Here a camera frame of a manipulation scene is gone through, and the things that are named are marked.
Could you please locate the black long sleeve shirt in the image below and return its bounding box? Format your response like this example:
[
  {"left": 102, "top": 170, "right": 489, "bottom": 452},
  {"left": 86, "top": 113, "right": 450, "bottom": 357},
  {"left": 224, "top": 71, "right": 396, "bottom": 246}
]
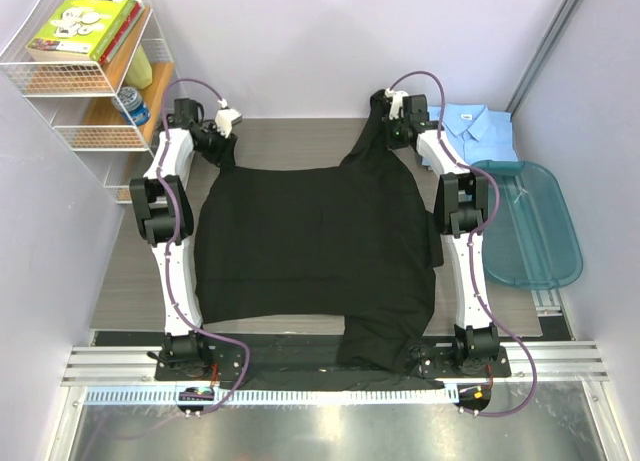
[{"left": 194, "top": 92, "right": 442, "bottom": 373}]

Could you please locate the aluminium frame rail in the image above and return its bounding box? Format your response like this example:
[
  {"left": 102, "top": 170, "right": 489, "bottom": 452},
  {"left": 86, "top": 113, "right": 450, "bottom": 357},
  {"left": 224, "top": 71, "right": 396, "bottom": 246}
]
[{"left": 61, "top": 341, "right": 608, "bottom": 386}]

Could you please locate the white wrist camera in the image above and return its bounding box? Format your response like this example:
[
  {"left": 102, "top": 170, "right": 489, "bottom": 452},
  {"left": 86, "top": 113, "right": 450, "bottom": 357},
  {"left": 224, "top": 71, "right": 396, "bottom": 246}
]
[
  {"left": 384, "top": 89, "right": 408, "bottom": 120},
  {"left": 214, "top": 98, "right": 242, "bottom": 138}
]

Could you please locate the folded light blue shirt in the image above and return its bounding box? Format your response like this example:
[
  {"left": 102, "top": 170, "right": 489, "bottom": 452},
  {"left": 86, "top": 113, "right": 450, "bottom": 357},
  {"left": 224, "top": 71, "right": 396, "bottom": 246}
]
[{"left": 443, "top": 104, "right": 518, "bottom": 165}]

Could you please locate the teal plastic tray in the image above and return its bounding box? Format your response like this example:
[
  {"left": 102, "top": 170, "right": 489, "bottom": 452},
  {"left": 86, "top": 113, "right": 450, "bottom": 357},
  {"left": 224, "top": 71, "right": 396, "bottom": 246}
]
[{"left": 475, "top": 160, "right": 584, "bottom": 291}]

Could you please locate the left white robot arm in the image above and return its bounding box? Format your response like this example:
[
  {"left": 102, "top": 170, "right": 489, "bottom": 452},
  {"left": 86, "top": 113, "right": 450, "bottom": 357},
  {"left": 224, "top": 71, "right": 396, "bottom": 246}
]
[{"left": 129, "top": 98, "right": 242, "bottom": 380}]

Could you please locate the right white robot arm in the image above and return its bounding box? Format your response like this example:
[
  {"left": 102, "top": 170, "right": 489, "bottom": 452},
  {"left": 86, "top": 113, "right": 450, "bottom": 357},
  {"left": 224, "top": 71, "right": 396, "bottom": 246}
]
[{"left": 383, "top": 89, "right": 500, "bottom": 377}]

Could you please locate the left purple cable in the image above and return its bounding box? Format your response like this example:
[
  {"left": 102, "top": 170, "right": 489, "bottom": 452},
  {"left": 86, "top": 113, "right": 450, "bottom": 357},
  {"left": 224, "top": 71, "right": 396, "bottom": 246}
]
[{"left": 154, "top": 77, "right": 251, "bottom": 413}]

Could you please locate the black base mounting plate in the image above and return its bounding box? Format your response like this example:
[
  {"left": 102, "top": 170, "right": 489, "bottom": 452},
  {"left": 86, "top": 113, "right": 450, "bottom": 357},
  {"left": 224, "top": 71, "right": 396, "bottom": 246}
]
[{"left": 154, "top": 330, "right": 514, "bottom": 393}]

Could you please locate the white wire shelf rack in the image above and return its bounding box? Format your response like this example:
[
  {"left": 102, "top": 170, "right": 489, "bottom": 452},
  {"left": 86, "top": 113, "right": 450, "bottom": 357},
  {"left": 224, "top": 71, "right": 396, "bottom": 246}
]
[{"left": 1, "top": 0, "right": 177, "bottom": 204}]

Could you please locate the yellow green bottle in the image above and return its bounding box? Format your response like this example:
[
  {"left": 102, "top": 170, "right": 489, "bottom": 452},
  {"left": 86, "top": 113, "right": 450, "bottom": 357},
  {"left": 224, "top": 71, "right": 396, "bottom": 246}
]
[{"left": 124, "top": 45, "right": 153, "bottom": 90}]

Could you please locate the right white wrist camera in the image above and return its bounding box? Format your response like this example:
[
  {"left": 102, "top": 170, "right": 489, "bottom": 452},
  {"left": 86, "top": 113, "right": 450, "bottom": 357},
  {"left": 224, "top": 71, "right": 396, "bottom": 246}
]
[{"left": 384, "top": 89, "right": 408, "bottom": 120}]

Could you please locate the white slotted cable duct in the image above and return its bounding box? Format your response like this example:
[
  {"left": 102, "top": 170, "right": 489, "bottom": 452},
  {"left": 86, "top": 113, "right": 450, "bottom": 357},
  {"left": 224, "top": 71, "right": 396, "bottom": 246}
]
[{"left": 85, "top": 385, "right": 459, "bottom": 407}]

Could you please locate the grey aluminium wall post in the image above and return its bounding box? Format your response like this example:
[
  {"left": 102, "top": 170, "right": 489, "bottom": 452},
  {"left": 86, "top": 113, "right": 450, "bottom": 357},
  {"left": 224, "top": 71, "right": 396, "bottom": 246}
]
[{"left": 506, "top": 0, "right": 584, "bottom": 116}]

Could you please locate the green cover book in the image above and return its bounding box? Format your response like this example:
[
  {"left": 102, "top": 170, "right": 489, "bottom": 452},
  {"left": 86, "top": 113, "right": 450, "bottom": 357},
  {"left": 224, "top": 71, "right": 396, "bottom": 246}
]
[{"left": 26, "top": 0, "right": 137, "bottom": 62}]

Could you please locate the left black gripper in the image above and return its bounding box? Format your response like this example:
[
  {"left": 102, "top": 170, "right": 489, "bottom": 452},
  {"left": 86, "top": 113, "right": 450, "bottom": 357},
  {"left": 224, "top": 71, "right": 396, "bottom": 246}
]
[{"left": 194, "top": 123, "right": 237, "bottom": 169}]

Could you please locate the blue lidded jar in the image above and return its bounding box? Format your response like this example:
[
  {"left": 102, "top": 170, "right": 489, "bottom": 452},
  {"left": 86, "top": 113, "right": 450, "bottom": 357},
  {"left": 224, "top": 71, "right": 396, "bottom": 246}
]
[{"left": 111, "top": 86, "right": 150, "bottom": 126}]

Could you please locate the red cover book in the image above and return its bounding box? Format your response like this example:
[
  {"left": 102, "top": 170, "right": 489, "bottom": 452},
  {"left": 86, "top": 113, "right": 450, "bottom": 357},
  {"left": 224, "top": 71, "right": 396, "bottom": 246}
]
[{"left": 99, "top": 0, "right": 145, "bottom": 65}]

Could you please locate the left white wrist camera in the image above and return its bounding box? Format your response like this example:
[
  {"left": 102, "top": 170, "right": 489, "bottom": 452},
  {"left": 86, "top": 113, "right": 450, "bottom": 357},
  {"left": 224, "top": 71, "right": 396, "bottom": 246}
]
[{"left": 214, "top": 98, "right": 242, "bottom": 138}]

